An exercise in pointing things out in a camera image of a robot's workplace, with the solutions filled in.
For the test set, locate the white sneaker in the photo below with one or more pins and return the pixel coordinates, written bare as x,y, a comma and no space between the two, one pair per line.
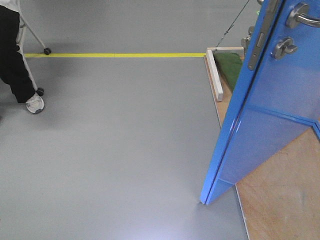
35,104

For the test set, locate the white wheeled chair frame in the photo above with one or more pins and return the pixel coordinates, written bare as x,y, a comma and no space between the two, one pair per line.
23,28

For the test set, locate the silver latch faceplate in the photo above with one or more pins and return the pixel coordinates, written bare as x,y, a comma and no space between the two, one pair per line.
261,31

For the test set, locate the silver door lever handle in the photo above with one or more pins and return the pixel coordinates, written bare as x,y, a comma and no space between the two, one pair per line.
299,15

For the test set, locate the green sandbag left of pair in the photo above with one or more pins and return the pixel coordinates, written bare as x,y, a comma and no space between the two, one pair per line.
230,65

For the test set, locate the wooden door platform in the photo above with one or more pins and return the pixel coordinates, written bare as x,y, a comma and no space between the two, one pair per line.
280,199

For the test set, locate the yellow floor tape line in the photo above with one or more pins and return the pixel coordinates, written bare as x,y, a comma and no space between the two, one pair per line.
115,55

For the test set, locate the white door base frame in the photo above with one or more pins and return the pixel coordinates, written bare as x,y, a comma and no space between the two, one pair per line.
212,70

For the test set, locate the silver handle far side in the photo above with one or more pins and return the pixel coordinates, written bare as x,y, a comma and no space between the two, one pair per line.
245,42

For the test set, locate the blue door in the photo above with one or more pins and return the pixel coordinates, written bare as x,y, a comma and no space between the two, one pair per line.
270,105

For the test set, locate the silver thumb turn lock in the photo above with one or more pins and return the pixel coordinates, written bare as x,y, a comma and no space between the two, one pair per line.
284,47

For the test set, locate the person leg black trousers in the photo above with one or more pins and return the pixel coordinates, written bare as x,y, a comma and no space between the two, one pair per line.
12,67

